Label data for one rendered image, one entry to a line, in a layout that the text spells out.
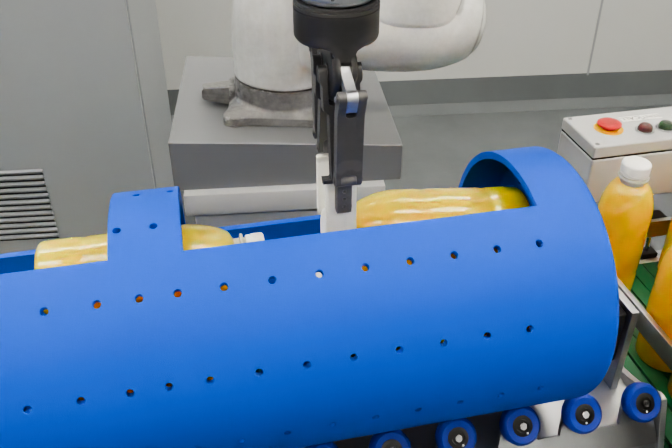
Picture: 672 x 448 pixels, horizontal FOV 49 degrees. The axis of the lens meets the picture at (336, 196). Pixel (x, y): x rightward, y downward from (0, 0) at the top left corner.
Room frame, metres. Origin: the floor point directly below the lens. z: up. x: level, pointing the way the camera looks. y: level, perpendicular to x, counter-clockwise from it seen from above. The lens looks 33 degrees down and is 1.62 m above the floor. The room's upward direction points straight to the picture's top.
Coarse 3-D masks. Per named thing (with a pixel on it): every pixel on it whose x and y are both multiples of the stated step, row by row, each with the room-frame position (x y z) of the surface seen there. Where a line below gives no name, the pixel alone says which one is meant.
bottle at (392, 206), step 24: (384, 192) 0.64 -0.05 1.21; (408, 192) 0.64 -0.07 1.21; (432, 192) 0.64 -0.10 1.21; (456, 192) 0.64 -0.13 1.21; (480, 192) 0.65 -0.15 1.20; (504, 192) 0.65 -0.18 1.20; (360, 216) 0.61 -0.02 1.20; (384, 216) 0.60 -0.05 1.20; (408, 216) 0.60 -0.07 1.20; (432, 216) 0.61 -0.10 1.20
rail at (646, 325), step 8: (624, 288) 0.76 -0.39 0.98; (632, 296) 0.74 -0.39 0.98; (640, 304) 0.73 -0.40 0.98; (640, 312) 0.72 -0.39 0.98; (640, 320) 0.71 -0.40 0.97; (648, 320) 0.70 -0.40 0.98; (640, 328) 0.71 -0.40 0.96; (648, 328) 0.70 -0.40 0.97; (656, 328) 0.68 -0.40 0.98; (648, 336) 0.69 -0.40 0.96; (656, 336) 0.68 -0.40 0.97; (664, 336) 0.67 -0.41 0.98; (656, 344) 0.67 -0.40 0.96; (664, 344) 0.66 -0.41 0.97; (656, 352) 0.67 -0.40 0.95; (664, 352) 0.66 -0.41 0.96; (664, 360) 0.65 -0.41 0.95
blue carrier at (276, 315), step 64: (128, 192) 0.62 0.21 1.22; (576, 192) 0.61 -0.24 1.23; (0, 256) 0.66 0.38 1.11; (128, 256) 0.51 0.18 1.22; (192, 256) 0.52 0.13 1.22; (256, 256) 0.52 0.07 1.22; (320, 256) 0.53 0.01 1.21; (384, 256) 0.53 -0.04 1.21; (448, 256) 0.54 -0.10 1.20; (512, 256) 0.55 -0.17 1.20; (576, 256) 0.55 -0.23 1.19; (0, 320) 0.45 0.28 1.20; (64, 320) 0.46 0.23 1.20; (128, 320) 0.46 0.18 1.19; (192, 320) 0.47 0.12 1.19; (256, 320) 0.48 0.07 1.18; (320, 320) 0.48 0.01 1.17; (384, 320) 0.49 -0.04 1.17; (448, 320) 0.50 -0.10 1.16; (512, 320) 0.51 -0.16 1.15; (576, 320) 0.52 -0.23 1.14; (0, 384) 0.42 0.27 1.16; (64, 384) 0.43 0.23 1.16; (128, 384) 0.43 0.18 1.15; (192, 384) 0.44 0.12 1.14; (256, 384) 0.45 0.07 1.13; (320, 384) 0.46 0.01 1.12; (384, 384) 0.47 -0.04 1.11; (448, 384) 0.48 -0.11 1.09; (512, 384) 0.50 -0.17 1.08; (576, 384) 0.52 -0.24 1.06
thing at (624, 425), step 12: (624, 420) 0.57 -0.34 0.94; (564, 432) 0.56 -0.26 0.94; (600, 432) 0.56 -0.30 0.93; (612, 432) 0.56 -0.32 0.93; (624, 432) 0.57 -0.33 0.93; (636, 432) 0.57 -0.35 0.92; (648, 432) 0.57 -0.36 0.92; (504, 444) 0.54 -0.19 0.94; (528, 444) 0.54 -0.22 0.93; (540, 444) 0.55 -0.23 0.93; (552, 444) 0.55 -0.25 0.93; (564, 444) 0.55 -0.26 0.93; (576, 444) 0.55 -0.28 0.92; (588, 444) 0.55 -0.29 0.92; (600, 444) 0.55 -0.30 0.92; (612, 444) 0.56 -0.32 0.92; (624, 444) 0.56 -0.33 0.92; (636, 444) 0.56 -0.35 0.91
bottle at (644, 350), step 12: (660, 264) 0.73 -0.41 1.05; (660, 276) 0.72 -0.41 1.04; (660, 288) 0.71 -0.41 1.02; (648, 300) 0.73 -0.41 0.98; (660, 300) 0.70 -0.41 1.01; (648, 312) 0.72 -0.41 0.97; (660, 312) 0.70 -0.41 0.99; (660, 324) 0.70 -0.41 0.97; (636, 348) 0.72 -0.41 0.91; (648, 348) 0.70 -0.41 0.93; (648, 360) 0.70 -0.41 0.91; (660, 360) 0.69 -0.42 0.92
